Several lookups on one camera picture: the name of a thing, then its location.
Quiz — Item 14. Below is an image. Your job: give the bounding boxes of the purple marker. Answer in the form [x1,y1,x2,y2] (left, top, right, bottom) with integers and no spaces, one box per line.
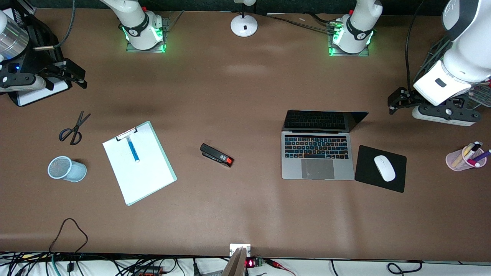
[471,149,491,165]

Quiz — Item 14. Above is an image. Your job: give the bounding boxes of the white panel black frame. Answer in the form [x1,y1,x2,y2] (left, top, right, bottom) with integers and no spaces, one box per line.
[8,76,72,107]

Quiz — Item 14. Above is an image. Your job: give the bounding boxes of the white marker black cap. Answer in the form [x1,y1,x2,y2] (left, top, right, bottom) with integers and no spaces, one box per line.
[465,141,484,156]

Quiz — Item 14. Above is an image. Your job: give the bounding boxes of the black looped cable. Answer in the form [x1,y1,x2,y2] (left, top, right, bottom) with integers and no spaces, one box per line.
[49,218,89,276]

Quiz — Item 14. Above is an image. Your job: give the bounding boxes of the white paper sheet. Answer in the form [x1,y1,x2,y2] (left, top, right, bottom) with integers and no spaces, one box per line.
[103,123,174,204]

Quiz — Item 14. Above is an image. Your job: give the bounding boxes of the wooden post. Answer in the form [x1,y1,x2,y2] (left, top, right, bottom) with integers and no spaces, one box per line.
[222,247,248,276]

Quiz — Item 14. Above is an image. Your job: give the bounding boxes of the white paper on green clipboard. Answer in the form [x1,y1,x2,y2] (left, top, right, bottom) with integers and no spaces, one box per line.
[102,121,178,207]

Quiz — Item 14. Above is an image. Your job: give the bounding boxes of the yellow highlighter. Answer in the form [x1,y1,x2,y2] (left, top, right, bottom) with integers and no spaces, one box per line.
[452,145,474,168]

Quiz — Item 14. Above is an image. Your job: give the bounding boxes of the black cable bundle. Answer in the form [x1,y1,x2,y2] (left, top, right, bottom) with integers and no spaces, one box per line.
[265,13,335,32]

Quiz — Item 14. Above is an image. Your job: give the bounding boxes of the metal clipboard clip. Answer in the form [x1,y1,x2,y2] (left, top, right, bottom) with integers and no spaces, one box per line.
[116,127,138,141]

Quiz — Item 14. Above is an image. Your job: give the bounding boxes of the black stapler red end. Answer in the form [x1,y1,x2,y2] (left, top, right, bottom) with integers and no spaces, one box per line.
[200,143,234,168]

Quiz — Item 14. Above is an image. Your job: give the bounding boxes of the black scissors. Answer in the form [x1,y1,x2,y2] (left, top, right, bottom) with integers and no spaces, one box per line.
[59,111,91,146]

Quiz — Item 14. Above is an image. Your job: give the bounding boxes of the black coiled cable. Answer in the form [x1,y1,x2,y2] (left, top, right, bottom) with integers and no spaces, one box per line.
[387,261,423,276]

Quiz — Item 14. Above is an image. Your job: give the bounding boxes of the black cable brass plug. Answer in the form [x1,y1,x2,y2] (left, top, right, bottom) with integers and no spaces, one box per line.
[34,0,76,51]

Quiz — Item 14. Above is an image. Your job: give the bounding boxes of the pink translucent pen cup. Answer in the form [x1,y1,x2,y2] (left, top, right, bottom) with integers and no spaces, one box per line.
[446,144,488,172]

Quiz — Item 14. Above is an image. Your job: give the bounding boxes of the blue marker white cap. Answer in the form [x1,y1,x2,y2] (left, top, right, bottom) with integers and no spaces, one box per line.
[126,136,140,163]

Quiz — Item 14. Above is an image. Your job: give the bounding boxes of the clear arm base plate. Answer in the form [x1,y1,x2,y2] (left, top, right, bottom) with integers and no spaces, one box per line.
[328,23,371,58]
[126,15,168,53]

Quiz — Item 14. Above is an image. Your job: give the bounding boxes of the white round lamp stand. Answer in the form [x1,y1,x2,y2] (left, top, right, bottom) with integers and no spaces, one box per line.
[230,0,258,38]

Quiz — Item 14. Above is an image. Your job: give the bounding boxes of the black orange power strip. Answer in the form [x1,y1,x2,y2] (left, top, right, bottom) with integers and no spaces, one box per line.
[130,266,162,276]

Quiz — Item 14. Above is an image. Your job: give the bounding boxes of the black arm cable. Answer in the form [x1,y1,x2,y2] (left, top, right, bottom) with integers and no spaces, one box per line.
[405,0,427,83]

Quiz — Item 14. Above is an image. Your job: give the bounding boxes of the black mouse pad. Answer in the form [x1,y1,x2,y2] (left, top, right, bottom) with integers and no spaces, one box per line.
[354,145,407,193]

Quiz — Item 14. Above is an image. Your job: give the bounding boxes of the red wire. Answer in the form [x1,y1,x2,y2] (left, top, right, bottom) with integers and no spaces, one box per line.
[265,258,297,276]

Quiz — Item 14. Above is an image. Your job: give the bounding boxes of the grey laptop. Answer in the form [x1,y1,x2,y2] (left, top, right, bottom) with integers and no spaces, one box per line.
[281,110,369,181]

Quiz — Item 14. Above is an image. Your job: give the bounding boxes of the light blue mesh cup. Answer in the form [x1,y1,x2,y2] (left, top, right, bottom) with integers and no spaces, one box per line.
[48,156,87,183]

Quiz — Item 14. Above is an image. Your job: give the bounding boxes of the grey perforated board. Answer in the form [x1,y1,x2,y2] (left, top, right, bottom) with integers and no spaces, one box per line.
[469,82,491,108]

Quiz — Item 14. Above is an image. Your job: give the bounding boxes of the white computer mouse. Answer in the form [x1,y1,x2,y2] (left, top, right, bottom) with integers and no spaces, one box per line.
[374,155,396,182]

